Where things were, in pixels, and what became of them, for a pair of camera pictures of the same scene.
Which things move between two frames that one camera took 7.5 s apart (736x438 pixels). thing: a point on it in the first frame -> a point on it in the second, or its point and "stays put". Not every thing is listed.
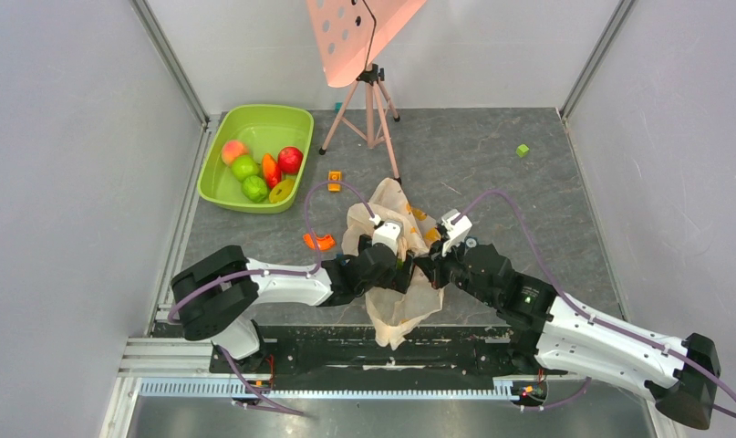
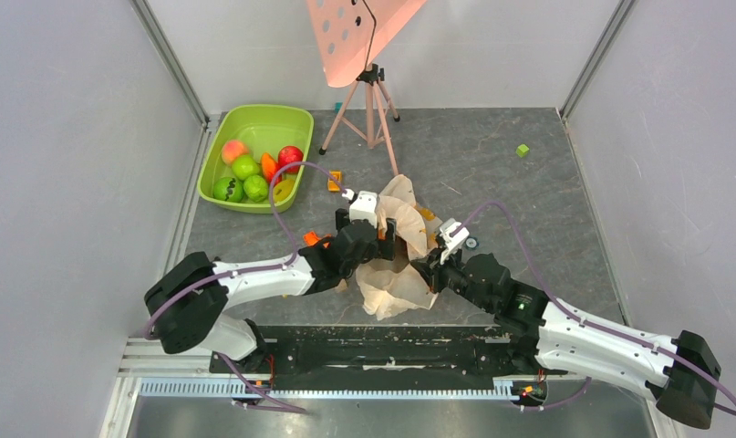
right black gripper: [442, 263] stays put
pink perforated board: [351, 32] stays put
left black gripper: [399, 279] -> [383, 248]
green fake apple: [243, 166] stays put
